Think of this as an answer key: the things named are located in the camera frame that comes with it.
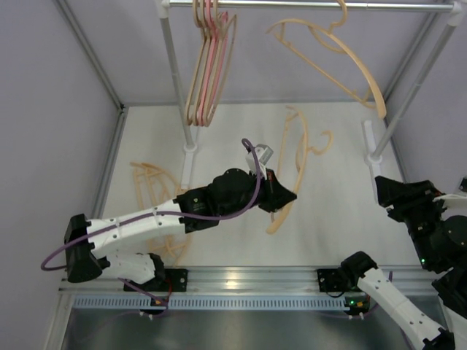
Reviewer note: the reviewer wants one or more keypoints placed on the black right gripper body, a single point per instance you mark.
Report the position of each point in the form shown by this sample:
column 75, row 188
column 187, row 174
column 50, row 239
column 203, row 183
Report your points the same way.
column 421, row 218

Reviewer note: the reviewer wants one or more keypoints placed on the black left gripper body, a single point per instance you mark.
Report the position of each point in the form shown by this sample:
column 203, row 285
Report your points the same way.
column 246, row 199

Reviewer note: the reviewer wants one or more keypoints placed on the pink plastic hanger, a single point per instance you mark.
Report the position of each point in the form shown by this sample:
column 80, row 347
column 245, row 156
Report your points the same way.
column 218, row 32

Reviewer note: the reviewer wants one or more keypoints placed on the tan hanger of group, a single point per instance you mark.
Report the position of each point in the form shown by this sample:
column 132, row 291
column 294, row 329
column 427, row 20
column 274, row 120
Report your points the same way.
column 220, row 66

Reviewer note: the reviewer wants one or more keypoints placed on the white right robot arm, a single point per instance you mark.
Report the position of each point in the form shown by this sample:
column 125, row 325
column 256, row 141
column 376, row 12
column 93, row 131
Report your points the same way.
column 440, row 244

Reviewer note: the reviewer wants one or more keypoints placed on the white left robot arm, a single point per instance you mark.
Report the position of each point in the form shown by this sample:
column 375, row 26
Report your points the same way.
column 95, row 247

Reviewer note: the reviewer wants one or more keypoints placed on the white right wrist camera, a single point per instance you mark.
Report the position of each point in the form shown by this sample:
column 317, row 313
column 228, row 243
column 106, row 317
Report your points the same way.
column 456, row 200

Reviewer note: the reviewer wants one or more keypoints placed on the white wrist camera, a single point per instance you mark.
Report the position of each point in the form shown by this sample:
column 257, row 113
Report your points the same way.
column 263, row 153
column 456, row 200

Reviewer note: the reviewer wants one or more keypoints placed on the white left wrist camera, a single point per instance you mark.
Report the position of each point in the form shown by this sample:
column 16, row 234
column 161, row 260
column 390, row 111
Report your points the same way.
column 263, row 153

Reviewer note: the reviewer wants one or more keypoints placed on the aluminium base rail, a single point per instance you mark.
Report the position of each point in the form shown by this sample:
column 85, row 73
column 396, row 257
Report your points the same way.
column 296, row 280

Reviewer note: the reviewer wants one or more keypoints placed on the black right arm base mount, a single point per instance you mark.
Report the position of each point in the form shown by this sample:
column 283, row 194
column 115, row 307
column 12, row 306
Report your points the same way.
column 334, row 282

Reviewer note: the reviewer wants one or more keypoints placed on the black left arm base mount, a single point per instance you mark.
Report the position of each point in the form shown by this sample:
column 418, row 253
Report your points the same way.
column 172, row 279

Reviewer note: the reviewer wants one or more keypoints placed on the white slotted cable duct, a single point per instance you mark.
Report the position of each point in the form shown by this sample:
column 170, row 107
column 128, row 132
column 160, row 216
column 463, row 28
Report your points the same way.
column 219, row 303

